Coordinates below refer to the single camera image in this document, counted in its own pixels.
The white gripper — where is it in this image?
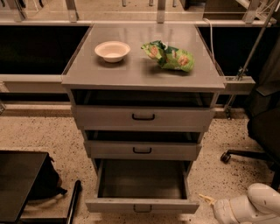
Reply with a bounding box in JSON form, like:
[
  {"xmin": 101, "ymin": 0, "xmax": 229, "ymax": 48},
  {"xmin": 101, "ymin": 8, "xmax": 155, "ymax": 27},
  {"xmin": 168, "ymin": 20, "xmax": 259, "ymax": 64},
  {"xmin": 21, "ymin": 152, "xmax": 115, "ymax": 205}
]
[{"xmin": 199, "ymin": 194, "xmax": 237, "ymax": 224}]

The grey bottom drawer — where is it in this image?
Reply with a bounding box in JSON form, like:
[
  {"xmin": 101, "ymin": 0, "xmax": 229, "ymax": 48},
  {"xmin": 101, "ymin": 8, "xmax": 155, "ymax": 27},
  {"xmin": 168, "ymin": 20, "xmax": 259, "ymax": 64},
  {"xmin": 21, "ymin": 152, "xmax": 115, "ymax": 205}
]
[{"xmin": 86, "ymin": 159, "xmax": 199, "ymax": 214}]

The grey drawer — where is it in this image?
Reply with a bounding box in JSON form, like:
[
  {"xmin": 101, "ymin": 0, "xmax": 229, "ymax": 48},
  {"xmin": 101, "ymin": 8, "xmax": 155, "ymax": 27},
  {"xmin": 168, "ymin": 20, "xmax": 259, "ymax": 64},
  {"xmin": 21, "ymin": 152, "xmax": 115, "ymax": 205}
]
[
  {"xmin": 72, "ymin": 106, "xmax": 214, "ymax": 132},
  {"xmin": 86, "ymin": 159, "xmax": 199, "ymax": 214},
  {"xmin": 84, "ymin": 141, "xmax": 201, "ymax": 161}
]

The grey middle drawer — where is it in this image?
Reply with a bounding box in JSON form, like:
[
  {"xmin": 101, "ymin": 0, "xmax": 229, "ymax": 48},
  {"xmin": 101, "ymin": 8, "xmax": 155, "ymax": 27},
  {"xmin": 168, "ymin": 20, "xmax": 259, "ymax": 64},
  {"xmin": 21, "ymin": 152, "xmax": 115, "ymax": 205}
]
[{"xmin": 84, "ymin": 141, "xmax": 201, "ymax": 161}]

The grey drawer cabinet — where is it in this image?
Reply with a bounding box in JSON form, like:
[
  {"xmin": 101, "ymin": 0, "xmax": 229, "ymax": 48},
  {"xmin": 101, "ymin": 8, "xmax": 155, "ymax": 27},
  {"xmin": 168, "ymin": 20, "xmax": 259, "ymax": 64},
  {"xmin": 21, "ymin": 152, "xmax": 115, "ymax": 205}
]
[{"xmin": 60, "ymin": 22, "xmax": 227, "ymax": 173}]

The grey top drawer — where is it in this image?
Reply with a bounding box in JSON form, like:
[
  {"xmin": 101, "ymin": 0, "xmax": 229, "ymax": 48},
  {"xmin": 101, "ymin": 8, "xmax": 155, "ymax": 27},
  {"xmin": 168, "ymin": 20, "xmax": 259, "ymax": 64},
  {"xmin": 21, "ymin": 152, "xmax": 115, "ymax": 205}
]
[{"xmin": 72, "ymin": 106, "xmax": 214, "ymax": 132}]

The black office chair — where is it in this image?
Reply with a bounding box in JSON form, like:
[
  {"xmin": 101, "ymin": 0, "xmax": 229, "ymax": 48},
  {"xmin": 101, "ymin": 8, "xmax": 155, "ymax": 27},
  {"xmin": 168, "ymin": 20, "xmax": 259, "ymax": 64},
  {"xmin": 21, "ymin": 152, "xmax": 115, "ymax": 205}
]
[{"xmin": 220, "ymin": 37, "xmax": 280, "ymax": 190}]

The green chip bag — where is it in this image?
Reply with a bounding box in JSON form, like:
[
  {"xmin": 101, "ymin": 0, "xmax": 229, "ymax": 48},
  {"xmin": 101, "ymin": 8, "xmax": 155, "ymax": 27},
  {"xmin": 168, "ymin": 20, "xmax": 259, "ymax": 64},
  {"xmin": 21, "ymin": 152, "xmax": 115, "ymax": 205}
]
[{"xmin": 141, "ymin": 40, "xmax": 194, "ymax": 73}]

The dark backpack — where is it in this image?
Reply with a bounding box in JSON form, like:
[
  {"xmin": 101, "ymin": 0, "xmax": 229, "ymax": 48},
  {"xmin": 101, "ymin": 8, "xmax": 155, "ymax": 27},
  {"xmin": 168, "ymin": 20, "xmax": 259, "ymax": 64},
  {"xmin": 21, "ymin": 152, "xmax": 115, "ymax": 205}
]
[{"xmin": 28, "ymin": 156, "xmax": 67, "ymax": 200}]

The white bowl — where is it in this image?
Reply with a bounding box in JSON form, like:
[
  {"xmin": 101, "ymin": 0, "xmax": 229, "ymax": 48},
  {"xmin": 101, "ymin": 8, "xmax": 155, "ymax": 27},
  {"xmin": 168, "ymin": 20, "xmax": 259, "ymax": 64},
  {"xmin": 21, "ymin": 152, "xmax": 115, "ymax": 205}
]
[{"xmin": 94, "ymin": 41, "xmax": 130, "ymax": 63}]

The metal diagonal rod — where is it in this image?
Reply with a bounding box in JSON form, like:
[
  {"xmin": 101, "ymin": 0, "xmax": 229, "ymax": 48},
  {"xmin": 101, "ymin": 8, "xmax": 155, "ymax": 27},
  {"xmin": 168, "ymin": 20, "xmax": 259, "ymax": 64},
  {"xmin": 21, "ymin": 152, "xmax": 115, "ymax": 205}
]
[{"xmin": 224, "ymin": 0, "xmax": 280, "ymax": 119}]

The white cable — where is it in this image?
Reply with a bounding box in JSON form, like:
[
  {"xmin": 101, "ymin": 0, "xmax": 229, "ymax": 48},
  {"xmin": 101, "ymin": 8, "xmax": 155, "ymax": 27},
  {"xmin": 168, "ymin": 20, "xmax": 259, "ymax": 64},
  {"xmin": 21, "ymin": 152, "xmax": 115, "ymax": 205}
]
[{"xmin": 202, "ymin": 17, "xmax": 217, "ymax": 65}]

